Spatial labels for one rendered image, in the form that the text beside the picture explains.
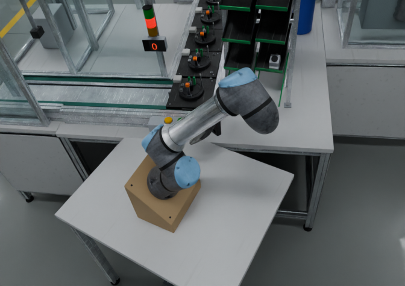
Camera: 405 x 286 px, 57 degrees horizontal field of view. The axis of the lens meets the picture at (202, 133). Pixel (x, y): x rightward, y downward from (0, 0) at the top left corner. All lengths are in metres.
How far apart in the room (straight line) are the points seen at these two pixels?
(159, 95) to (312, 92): 0.87
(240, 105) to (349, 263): 1.63
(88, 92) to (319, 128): 1.33
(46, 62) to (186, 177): 1.68
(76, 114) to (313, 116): 1.30
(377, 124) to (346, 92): 0.40
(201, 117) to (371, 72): 1.53
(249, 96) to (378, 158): 2.04
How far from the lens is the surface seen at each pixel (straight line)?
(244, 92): 1.20
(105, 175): 1.95
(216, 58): 2.29
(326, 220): 2.72
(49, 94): 2.45
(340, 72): 2.56
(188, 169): 1.44
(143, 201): 1.58
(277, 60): 1.78
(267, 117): 1.22
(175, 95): 2.08
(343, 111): 2.81
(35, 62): 2.88
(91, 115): 2.16
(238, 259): 1.61
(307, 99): 2.18
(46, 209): 3.09
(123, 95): 2.24
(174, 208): 1.64
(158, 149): 1.41
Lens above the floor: 2.33
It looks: 48 degrees down
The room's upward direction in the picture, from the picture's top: 8 degrees counter-clockwise
